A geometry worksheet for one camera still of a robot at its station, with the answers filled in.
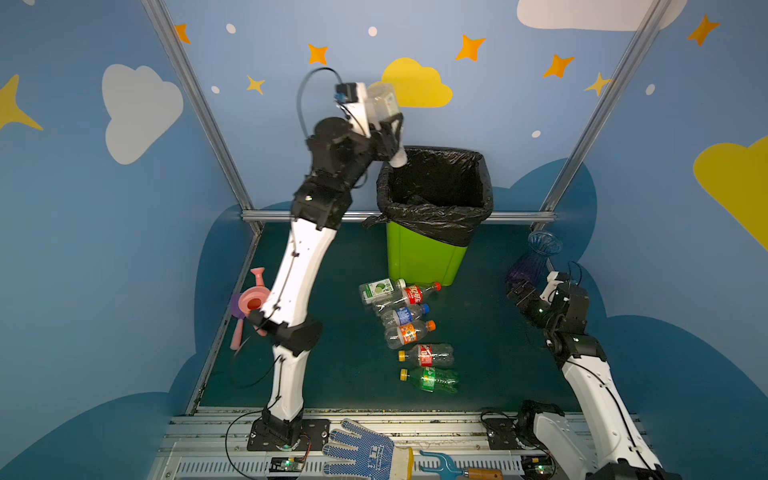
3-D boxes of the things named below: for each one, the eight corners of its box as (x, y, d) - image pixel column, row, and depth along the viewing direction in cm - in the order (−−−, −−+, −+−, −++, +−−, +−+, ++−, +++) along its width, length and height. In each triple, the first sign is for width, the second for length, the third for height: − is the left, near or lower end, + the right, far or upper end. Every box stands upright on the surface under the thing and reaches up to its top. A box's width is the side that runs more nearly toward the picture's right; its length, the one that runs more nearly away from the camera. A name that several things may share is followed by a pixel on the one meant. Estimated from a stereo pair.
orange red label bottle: (387, 352, 89) (387, 346, 86) (382, 333, 93) (382, 326, 90) (437, 340, 92) (439, 333, 88) (430, 322, 96) (432, 315, 92)
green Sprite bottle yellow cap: (399, 392, 81) (400, 388, 78) (399, 372, 84) (399, 367, 82) (458, 392, 81) (460, 388, 78) (455, 372, 85) (457, 367, 82)
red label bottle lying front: (398, 368, 86) (399, 363, 82) (398, 348, 90) (398, 342, 86) (453, 369, 86) (456, 363, 82) (450, 348, 90) (453, 342, 86)
